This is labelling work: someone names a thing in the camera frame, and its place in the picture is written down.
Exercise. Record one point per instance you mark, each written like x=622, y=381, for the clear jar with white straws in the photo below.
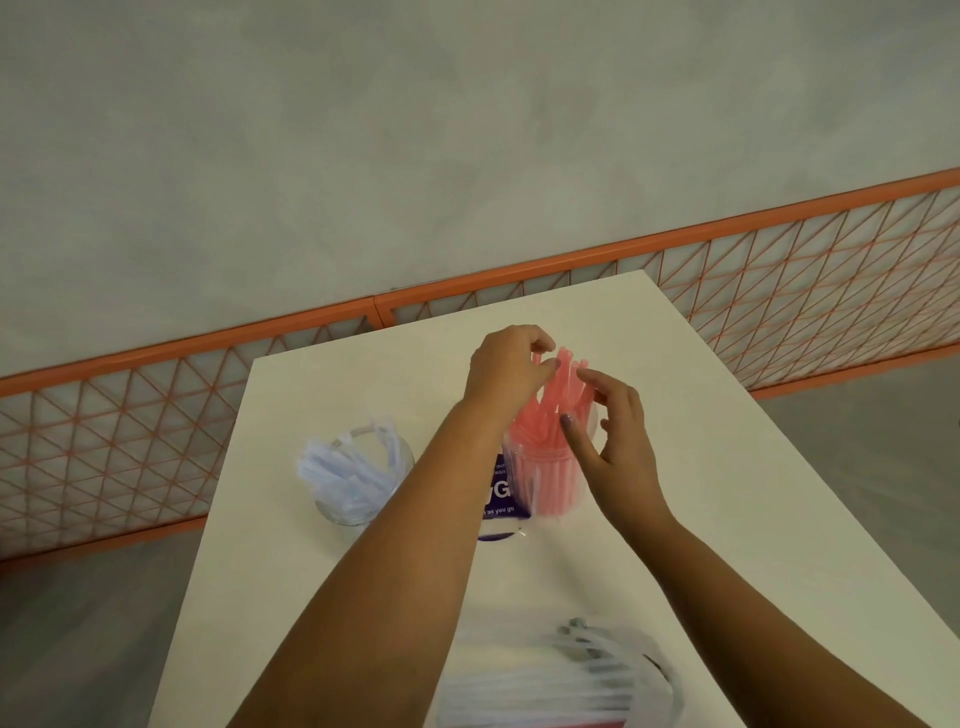
x=330, y=510

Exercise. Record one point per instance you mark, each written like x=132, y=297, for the orange lattice fence panel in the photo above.
x=187, y=343
x=675, y=237

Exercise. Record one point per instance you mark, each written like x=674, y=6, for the person's right hand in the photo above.
x=622, y=457

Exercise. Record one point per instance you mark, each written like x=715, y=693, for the round purple sticker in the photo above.
x=499, y=491

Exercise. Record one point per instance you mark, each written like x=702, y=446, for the clear jar with pink straws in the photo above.
x=517, y=480

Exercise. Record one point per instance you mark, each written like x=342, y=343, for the pile of mixed straws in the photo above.
x=525, y=690

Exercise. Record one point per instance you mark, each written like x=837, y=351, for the clear jar of pink straws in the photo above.
x=547, y=420

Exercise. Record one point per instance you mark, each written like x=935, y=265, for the person's right forearm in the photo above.
x=765, y=645

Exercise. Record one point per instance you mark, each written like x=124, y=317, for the clear plastic bag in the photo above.
x=660, y=675

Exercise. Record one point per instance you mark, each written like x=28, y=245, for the person's left hand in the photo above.
x=502, y=375

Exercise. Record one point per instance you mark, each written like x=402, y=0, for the person's left forearm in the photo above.
x=375, y=600

